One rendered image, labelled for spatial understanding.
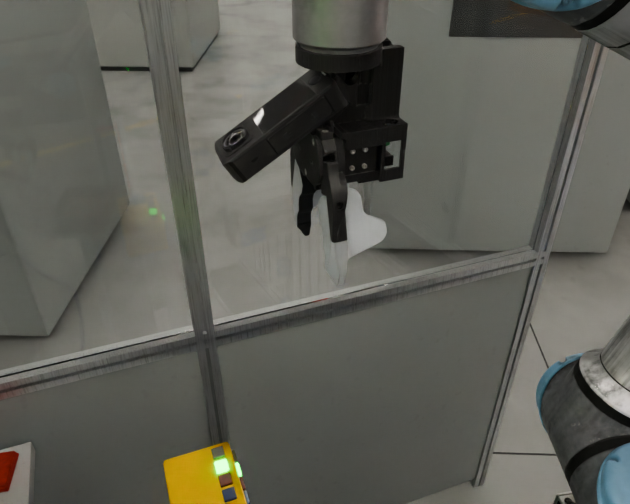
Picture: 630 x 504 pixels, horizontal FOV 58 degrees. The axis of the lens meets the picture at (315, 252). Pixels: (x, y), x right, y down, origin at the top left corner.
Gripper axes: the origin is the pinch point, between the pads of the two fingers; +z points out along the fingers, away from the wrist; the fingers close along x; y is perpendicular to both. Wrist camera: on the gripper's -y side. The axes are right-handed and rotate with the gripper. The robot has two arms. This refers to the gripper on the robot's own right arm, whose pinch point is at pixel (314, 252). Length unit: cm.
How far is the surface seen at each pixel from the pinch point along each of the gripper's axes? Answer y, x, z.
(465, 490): 73, 45, 148
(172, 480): -18.7, 8.5, 40.7
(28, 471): -44, 35, 62
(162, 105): -8.6, 45.0, -0.8
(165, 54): -6.9, 45.5, -8.3
